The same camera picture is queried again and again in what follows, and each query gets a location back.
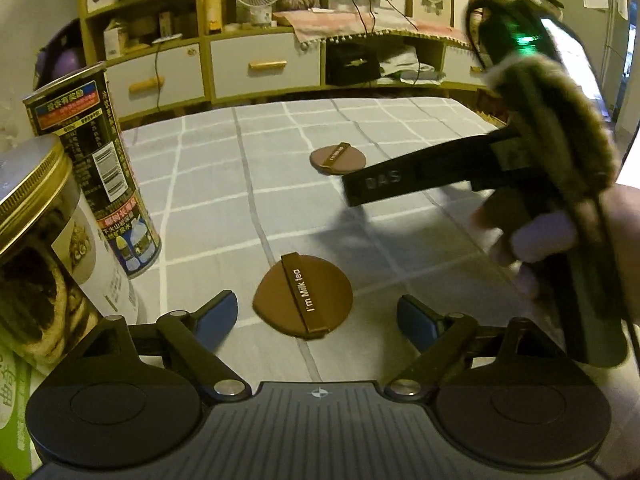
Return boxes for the purple exercise ball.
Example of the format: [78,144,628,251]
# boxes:
[35,17,84,92]

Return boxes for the white drawer round wooden handle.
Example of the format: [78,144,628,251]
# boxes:
[105,42,207,112]

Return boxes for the low wooden bench cabinet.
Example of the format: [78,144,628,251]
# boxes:
[320,30,501,94]

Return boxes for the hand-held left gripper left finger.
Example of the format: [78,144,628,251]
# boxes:
[65,290,252,401]

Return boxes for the pink fringed cloth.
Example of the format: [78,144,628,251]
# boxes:
[272,7,482,54]

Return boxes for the wooden shelf cabinet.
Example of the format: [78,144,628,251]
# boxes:
[77,0,327,127]

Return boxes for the small white carton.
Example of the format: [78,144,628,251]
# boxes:
[103,25,124,59]

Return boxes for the dark tin can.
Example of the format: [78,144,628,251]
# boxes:
[22,61,163,281]

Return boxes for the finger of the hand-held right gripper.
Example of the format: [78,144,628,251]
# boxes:
[342,132,501,208]

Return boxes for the folded white clothes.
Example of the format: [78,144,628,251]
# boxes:
[380,45,447,84]

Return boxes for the small brown powder puff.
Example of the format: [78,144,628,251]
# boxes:
[309,142,368,176]

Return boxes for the black box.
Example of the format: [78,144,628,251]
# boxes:
[325,42,382,87]

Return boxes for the black cable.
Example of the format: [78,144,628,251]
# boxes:
[152,40,164,109]

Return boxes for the white drawer flat gold handle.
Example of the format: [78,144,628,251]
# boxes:
[210,32,322,99]

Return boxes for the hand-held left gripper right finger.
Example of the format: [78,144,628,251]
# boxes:
[384,294,576,403]

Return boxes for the large brown powder puff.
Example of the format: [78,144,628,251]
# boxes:
[251,252,355,342]

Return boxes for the clear jar gold lid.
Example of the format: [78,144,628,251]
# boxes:
[0,132,142,377]

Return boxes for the green plastic bin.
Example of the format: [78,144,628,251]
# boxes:
[0,345,53,480]

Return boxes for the person's right hand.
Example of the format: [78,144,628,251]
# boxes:
[510,180,640,332]

